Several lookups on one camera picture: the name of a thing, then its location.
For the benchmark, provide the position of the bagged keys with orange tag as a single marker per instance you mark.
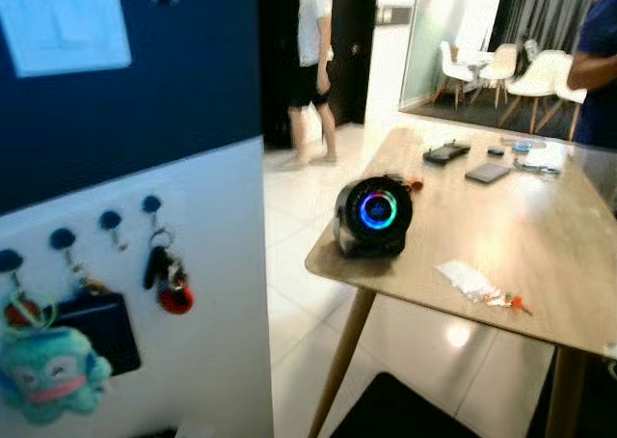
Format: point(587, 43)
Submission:
point(468, 279)

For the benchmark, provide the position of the blue tape roll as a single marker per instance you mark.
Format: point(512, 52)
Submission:
point(522, 147)

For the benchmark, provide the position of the black smartphone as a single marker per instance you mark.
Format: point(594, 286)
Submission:
point(488, 173)

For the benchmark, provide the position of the white tape piece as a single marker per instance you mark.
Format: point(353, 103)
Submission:
point(610, 351)

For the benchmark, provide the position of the standing person in dark clothes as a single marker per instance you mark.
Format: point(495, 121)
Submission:
point(598, 33)

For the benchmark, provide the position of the wooden table leg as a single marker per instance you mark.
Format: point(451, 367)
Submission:
point(567, 399)
point(342, 361)

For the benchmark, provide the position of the salmon orange cylinder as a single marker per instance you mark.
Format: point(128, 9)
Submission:
point(415, 182)

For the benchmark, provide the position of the grey curtain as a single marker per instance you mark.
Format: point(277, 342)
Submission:
point(549, 9)

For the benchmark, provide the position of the black floor mat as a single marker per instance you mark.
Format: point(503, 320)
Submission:
point(395, 414)

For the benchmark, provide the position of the black door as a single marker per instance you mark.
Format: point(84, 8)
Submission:
point(355, 42)
point(275, 52)

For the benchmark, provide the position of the walking person in white shirt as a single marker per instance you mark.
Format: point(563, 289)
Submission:
point(313, 23)

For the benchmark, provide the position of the black car key, red fob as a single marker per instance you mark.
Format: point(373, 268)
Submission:
point(175, 298)

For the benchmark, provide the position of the navy card wallet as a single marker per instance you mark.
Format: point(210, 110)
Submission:
point(101, 327)

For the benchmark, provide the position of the teal knob wall hook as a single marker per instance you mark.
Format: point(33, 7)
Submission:
point(8, 260)
point(151, 205)
point(111, 219)
point(63, 237)

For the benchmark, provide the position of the white light switch plate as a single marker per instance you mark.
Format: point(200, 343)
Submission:
point(63, 23)

